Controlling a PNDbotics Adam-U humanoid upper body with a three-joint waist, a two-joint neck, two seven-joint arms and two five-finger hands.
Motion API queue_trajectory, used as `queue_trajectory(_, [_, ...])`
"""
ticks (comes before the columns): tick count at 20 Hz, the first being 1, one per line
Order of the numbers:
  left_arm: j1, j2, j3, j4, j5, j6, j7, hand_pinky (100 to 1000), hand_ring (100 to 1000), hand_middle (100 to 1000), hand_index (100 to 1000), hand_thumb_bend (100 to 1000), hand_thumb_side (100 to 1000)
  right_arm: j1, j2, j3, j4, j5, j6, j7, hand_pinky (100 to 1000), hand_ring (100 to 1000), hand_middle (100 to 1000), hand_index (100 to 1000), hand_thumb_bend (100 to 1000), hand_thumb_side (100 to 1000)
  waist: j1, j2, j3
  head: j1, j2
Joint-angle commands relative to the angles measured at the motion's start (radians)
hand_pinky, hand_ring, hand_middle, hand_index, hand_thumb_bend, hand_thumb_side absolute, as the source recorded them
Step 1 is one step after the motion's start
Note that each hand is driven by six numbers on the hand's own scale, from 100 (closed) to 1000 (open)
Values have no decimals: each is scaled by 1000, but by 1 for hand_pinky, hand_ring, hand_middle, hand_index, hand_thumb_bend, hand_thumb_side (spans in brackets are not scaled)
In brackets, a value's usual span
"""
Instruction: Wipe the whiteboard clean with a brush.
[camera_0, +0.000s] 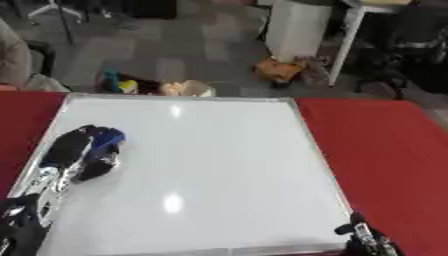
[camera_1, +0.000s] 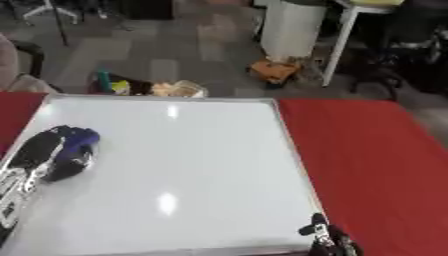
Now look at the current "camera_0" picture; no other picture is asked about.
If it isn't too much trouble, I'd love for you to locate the black office chair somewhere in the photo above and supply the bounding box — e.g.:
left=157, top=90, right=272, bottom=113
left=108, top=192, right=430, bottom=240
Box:
left=351, top=5, right=448, bottom=101

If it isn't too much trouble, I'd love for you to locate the orange bag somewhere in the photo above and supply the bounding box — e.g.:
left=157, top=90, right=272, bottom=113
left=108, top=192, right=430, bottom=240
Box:
left=252, top=57, right=310, bottom=90

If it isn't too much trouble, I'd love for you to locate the white whiteboard with silver frame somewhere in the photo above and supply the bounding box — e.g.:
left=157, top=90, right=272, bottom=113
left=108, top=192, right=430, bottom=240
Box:
left=7, top=92, right=356, bottom=256

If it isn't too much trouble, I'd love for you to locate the beige bag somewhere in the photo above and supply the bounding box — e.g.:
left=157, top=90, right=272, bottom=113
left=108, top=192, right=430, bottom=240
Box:
left=161, top=79, right=219, bottom=98

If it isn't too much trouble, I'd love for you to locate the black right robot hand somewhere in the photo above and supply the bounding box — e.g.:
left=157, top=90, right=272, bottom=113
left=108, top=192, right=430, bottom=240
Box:
left=332, top=211, right=408, bottom=256

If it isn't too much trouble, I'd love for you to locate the person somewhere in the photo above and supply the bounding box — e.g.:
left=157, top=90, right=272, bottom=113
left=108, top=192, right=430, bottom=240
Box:
left=0, top=18, right=35, bottom=92

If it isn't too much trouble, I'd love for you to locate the white chair base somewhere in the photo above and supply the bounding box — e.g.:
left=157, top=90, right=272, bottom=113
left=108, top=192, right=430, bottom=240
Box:
left=24, top=0, right=88, bottom=22

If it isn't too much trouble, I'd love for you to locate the dark bag with colourful items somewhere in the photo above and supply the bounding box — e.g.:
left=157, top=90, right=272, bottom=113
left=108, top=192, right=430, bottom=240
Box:
left=94, top=66, right=167, bottom=96

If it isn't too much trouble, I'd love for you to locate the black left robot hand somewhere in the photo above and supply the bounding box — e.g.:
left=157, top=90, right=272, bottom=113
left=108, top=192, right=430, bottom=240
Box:
left=38, top=124, right=125, bottom=183

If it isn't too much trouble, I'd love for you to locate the thin dark tripod pole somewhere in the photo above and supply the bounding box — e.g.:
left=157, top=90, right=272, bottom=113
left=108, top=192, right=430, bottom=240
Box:
left=56, top=0, right=76, bottom=46

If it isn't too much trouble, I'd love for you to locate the white table leg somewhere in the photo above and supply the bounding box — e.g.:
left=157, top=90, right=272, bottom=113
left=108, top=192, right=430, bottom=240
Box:
left=325, top=4, right=368, bottom=88

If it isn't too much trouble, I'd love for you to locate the blue whiteboard brush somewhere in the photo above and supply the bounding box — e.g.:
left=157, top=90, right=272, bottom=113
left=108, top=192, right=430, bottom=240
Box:
left=91, top=126, right=130, bottom=152

